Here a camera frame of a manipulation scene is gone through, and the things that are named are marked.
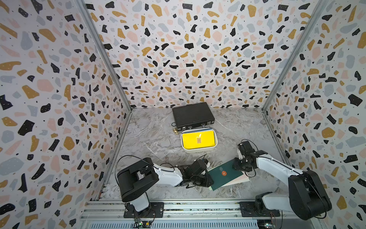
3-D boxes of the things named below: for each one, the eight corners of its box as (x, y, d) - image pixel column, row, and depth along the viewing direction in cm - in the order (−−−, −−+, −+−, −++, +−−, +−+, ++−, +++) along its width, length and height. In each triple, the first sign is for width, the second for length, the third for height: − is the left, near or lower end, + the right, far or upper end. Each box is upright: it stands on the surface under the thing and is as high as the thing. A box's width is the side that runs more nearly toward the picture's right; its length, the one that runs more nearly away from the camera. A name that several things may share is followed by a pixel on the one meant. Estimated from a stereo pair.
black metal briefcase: (177, 132, 108) (177, 127, 103) (172, 111, 123) (171, 105, 118) (214, 124, 114) (215, 119, 109) (204, 104, 128) (205, 99, 123)
